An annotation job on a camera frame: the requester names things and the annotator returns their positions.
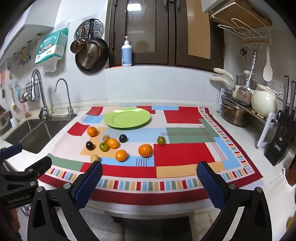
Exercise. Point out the large chrome faucet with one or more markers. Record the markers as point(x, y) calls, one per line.
point(37, 81)

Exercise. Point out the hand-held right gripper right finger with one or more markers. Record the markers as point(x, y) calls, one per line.
point(210, 187)

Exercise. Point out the large steel pot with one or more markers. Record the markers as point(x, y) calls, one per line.
point(234, 114)

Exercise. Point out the colourful patchwork tablecloth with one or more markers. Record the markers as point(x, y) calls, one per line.
point(185, 153)

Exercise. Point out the large orange with stem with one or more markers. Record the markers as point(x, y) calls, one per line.
point(145, 150)

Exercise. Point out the white pump bottle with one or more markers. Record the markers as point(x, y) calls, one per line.
point(126, 53)

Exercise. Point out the green tomato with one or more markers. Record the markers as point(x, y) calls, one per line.
point(161, 140)
point(104, 147)

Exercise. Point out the black kitchen scissors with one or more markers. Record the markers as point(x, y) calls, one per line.
point(282, 120)

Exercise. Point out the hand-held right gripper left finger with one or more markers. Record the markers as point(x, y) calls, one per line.
point(89, 185)

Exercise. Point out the small hanging scissors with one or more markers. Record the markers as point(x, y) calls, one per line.
point(243, 51)

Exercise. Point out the steel sink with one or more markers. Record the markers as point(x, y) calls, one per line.
point(34, 134)

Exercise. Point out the green plate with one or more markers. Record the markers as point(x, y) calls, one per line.
point(127, 118)

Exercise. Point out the metal wall tap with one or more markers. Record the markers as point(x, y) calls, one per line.
point(18, 58)
point(27, 52)

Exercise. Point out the white dish rack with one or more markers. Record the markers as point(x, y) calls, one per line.
point(266, 129)

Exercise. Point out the white ceramic jug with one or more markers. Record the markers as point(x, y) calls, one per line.
point(263, 102)

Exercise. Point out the green printed box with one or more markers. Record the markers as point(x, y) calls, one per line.
point(50, 45)

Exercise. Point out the metal skimmer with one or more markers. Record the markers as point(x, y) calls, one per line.
point(243, 93)

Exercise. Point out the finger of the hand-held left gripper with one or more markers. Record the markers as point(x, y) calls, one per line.
point(39, 166)
point(11, 148)

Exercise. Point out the white rice paddle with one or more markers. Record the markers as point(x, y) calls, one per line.
point(267, 70)

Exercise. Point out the dark plum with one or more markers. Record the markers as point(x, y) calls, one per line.
point(89, 145)
point(123, 138)

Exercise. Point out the small tan round fruit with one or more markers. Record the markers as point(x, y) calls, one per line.
point(94, 158)
point(106, 138)

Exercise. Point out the black knife block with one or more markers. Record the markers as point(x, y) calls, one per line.
point(277, 146)

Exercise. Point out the wooden cutting board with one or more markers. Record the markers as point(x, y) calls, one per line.
point(242, 14)

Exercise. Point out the small steel pot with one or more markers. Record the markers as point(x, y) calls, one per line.
point(241, 80)

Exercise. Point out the slender chrome faucet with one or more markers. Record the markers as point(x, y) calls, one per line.
point(68, 95)

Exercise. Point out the small copper saucepan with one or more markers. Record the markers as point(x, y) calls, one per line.
point(78, 45)

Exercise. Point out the round metal steamer rack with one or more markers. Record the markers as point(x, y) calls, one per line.
point(98, 27)

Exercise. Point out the dark wooden window frame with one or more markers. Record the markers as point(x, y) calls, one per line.
point(171, 34)

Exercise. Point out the dark colander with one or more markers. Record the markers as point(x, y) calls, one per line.
point(92, 58)

